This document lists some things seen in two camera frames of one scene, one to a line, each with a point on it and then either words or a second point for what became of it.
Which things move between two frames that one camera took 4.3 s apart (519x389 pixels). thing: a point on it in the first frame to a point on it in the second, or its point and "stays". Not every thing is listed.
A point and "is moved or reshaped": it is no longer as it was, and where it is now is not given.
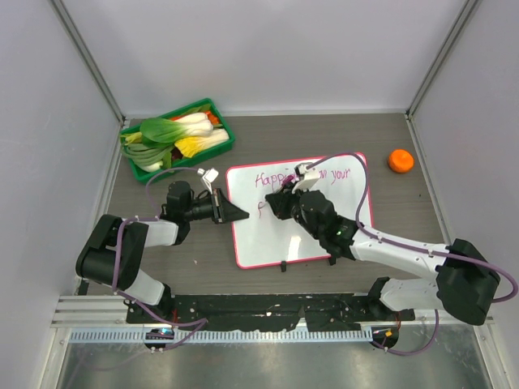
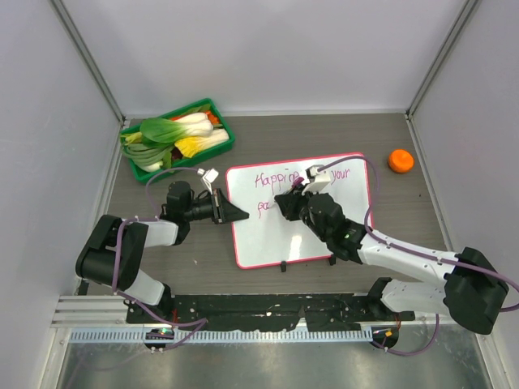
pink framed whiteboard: [263, 239] stays
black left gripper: [229, 211] stays
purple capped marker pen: [286, 181] is moved or reshaped
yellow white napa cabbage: [189, 146] stays
